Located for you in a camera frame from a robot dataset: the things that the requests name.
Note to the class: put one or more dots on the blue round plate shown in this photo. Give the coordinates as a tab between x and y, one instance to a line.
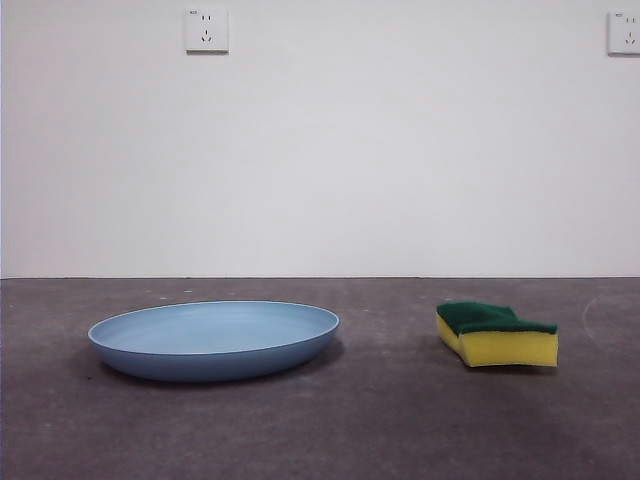
210	345

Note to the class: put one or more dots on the yellow sponge with green pad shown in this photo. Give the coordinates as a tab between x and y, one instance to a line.
505	347

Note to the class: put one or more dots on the white wall socket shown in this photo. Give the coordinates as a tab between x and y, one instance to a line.
625	32
207	30

